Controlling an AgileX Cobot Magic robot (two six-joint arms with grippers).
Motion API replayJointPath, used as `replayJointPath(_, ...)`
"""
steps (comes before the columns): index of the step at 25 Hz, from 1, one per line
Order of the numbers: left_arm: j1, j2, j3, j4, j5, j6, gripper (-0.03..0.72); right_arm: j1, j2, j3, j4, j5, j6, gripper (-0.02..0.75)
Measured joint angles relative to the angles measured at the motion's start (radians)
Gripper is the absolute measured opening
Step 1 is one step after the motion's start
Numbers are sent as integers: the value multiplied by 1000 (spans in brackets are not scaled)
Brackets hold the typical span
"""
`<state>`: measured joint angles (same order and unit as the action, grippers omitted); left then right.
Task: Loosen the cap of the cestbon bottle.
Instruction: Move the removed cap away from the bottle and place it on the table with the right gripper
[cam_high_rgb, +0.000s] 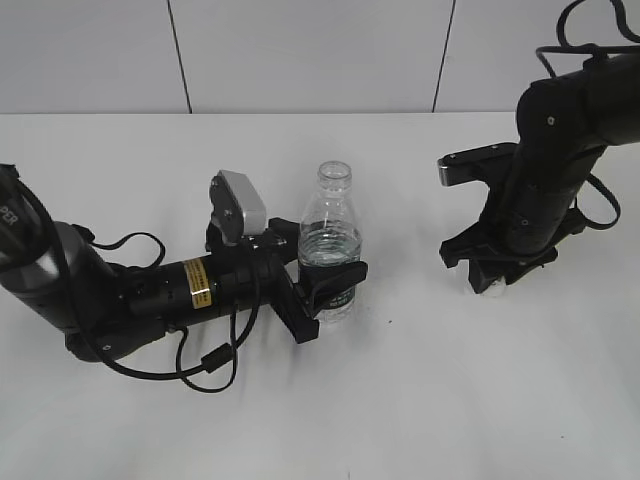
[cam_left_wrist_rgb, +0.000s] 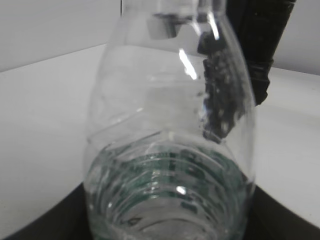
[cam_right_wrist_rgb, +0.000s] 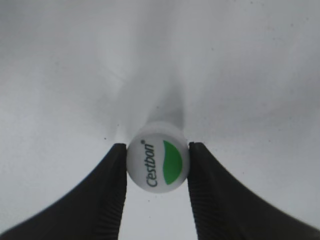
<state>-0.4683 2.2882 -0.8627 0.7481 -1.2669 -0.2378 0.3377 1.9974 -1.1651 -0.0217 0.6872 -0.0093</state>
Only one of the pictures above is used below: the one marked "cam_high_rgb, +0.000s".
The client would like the white green bottle cap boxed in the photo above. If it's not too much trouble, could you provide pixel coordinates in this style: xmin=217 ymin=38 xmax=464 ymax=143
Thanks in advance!
xmin=480 ymin=278 xmax=507 ymax=298

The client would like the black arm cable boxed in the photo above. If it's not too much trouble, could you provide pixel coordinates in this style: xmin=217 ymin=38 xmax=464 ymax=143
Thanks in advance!
xmin=74 ymin=224 xmax=261 ymax=396
xmin=534 ymin=0 xmax=640 ymax=231

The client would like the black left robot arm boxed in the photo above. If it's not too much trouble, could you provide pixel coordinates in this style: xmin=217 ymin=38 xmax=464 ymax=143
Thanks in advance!
xmin=1 ymin=165 xmax=368 ymax=362

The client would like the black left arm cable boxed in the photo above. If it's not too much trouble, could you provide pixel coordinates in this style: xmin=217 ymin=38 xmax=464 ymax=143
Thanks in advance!
xmin=74 ymin=224 xmax=261 ymax=396

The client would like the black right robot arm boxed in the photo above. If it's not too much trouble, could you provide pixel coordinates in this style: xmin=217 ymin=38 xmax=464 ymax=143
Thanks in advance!
xmin=438 ymin=44 xmax=639 ymax=294

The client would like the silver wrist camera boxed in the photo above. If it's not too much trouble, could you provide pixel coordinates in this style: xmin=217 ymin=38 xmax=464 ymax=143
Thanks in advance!
xmin=209 ymin=170 xmax=267 ymax=245
xmin=437 ymin=142 xmax=517 ymax=188

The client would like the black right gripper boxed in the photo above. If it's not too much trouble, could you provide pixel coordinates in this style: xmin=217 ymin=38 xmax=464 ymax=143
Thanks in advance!
xmin=439 ymin=199 xmax=585 ymax=295

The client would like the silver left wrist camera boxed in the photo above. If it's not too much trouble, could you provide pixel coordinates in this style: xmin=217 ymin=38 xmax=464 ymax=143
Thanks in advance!
xmin=209 ymin=170 xmax=267 ymax=245

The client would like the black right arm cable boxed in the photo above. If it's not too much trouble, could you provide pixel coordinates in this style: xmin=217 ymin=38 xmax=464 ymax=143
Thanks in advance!
xmin=534 ymin=0 xmax=640 ymax=231

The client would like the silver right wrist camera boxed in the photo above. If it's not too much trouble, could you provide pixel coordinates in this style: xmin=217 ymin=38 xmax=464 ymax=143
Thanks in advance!
xmin=437 ymin=142 xmax=517 ymax=188

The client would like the clear plastic water bottle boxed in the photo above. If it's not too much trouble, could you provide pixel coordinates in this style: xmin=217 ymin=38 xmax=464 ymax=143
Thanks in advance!
xmin=297 ymin=160 xmax=363 ymax=325

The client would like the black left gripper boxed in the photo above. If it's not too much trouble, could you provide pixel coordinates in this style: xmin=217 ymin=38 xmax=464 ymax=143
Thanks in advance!
xmin=204 ymin=216 xmax=370 ymax=345

